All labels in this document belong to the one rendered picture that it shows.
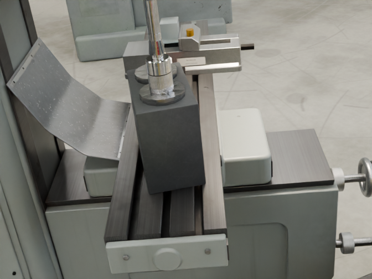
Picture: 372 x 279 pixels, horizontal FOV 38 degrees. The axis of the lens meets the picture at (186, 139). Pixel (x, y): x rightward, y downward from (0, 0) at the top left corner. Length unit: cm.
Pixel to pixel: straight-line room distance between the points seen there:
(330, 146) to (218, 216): 205
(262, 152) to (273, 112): 197
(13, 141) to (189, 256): 58
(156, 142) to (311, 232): 65
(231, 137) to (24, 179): 55
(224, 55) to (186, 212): 67
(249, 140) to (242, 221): 22
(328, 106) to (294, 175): 199
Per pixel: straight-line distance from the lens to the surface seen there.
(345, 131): 319
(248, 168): 141
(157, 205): 108
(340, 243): 160
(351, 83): 374
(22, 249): 155
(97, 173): 143
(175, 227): 102
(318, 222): 153
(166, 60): 102
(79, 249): 159
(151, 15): 99
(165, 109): 101
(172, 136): 104
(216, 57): 160
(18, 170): 142
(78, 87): 162
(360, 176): 165
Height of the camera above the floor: 160
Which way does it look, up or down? 30 degrees down
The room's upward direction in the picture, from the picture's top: 7 degrees counter-clockwise
